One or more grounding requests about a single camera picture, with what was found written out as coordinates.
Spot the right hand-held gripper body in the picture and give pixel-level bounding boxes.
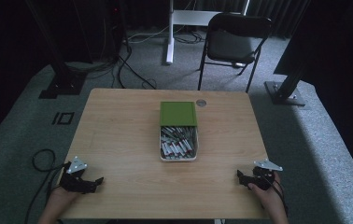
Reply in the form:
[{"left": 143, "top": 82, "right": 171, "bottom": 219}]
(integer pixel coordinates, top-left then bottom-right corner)
[{"left": 251, "top": 159, "right": 284, "bottom": 191}]

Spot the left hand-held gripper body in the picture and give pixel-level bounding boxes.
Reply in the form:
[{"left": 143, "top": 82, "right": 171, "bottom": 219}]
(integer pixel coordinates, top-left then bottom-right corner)
[{"left": 60, "top": 156, "right": 95, "bottom": 194}]

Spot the person's left hand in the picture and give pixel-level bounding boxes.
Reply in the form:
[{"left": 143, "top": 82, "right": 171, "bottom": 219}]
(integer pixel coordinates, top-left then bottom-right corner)
[{"left": 45, "top": 185, "right": 82, "bottom": 216}]

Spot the person's right hand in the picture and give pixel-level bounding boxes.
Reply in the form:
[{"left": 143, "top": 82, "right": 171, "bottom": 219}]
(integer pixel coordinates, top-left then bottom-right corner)
[{"left": 247, "top": 172, "right": 287, "bottom": 219}]

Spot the white metal box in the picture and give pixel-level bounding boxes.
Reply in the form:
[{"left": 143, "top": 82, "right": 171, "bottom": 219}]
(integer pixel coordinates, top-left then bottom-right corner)
[{"left": 159, "top": 124, "right": 200, "bottom": 162}]

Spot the pile of red white batteries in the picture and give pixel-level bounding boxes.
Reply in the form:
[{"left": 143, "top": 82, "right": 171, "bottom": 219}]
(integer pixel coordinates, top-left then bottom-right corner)
[{"left": 161, "top": 126, "right": 197, "bottom": 159}]

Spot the black metal stand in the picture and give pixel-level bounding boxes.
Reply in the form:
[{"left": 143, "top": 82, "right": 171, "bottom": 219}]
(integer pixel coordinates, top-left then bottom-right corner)
[
  {"left": 263, "top": 0, "right": 313, "bottom": 107},
  {"left": 24, "top": 0, "right": 87, "bottom": 100}
]

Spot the green box lid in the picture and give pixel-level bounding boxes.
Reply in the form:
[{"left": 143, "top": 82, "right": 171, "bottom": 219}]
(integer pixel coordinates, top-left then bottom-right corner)
[{"left": 159, "top": 101, "right": 199, "bottom": 128}]

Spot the black folding chair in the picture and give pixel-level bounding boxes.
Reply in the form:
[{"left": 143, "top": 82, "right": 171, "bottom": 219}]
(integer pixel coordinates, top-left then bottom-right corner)
[{"left": 197, "top": 12, "right": 274, "bottom": 94}]

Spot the dark equipment tower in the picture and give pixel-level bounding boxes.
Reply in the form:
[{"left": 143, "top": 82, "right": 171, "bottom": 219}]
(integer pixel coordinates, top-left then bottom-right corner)
[{"left": 102, "top": 0, "right": 131, "bottom": 59}]

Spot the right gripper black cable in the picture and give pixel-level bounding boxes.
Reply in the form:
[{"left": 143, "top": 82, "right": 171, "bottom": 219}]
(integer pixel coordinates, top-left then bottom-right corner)
[{"left": 266, "top": 174, "right": 289, "bottom": 217}]

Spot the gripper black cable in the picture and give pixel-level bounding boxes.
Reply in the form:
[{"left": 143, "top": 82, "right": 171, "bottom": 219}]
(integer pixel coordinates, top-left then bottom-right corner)
[
  {"left": 23, "top": 148, "right": 70, "bottom": 224},
  {"left": 266, "top": 174, "right": 289, "bottom": 217}
]

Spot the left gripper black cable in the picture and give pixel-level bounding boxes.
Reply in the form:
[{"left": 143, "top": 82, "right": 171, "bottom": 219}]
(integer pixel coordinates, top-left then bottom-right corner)
[{"left": 23, "top": 148, "right": 70, "bottom": 224}]

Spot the long black floor cable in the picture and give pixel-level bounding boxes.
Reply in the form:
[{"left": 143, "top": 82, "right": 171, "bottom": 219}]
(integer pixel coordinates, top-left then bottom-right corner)
[{"left": 116, "top": 46, "right": 158, "bottom": 91}]

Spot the bundle of black floor cables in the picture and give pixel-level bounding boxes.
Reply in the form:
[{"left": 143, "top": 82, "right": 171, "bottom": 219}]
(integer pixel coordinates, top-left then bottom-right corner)
[{"left": 66, "top": 55, "right": 120, "bottom": 80}]

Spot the white floor cable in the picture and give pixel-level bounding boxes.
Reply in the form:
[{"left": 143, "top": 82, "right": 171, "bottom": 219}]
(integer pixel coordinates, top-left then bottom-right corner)
[{"left": 127, "top": 24, "right": 171, "bottom": 45}]

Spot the white desk frame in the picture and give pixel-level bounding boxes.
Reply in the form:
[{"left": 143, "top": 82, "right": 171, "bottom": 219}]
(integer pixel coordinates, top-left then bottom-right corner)
[{"left": 164, "top": 0, "right": 251, "bottom": 65}]

